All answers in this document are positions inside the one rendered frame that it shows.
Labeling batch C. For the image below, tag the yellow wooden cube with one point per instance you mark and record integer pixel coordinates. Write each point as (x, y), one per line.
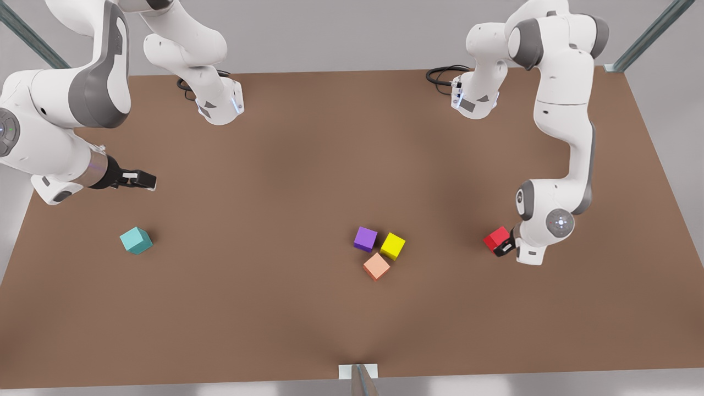
(392, 245)

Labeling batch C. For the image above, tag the silver frame post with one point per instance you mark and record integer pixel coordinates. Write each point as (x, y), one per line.
(30, 38)
(360, 379)
(646, 38)

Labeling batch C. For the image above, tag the salmon orange wooden cube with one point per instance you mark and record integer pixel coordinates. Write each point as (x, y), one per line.
(377, 267)

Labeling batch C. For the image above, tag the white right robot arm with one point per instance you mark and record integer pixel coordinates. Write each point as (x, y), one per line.
(55, 104)

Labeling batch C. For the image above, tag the purple wooden cube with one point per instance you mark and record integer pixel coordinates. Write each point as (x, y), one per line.
(365, 238)

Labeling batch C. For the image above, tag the red wooden cube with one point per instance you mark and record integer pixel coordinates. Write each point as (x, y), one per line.
(496, 239)

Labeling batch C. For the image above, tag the teal blue wooden cube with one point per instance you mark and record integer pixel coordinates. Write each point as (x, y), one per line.
(136, 240)

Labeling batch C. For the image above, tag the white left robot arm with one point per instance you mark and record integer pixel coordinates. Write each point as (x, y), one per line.
(561, 110)

